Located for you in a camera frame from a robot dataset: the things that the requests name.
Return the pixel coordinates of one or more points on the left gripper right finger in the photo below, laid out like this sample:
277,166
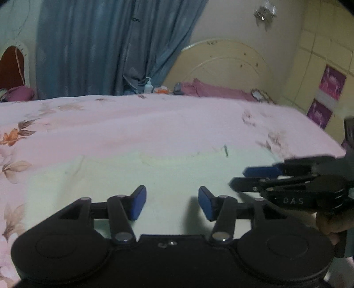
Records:
221,210

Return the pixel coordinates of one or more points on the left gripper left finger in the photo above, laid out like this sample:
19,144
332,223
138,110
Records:
121,210

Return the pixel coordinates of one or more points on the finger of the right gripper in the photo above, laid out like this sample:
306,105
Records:
292,184
290,167

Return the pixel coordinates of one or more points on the cream knitted sweater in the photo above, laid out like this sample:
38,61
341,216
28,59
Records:
172,185

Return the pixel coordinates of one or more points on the person's right hand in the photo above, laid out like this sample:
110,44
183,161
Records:
329,227

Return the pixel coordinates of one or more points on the lower pink poster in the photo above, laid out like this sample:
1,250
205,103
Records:
319,114

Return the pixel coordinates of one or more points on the pink poster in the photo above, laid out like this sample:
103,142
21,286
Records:
319,114
332,82

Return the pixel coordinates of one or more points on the cream wardrobe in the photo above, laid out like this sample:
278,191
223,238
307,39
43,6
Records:
326,39

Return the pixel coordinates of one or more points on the upper pink poster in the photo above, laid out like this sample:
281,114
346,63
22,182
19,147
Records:
332,82

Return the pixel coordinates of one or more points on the pink floral bed sheet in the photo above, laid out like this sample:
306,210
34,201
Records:
38,134

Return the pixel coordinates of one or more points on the cream round headboard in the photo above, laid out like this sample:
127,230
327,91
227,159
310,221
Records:
223,62

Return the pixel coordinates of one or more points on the white lotion bottle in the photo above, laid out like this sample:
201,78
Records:
148,88

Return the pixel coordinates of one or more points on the magenta pillow by red headboard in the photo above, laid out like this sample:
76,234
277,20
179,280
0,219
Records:
20,93

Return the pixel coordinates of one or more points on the blue grey curtain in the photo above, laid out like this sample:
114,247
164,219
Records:
109,47

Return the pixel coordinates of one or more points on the red heart-shaped headboard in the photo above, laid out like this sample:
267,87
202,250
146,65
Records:
14,65

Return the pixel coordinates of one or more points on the crystal wall lamp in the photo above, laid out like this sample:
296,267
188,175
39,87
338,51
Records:
265,14

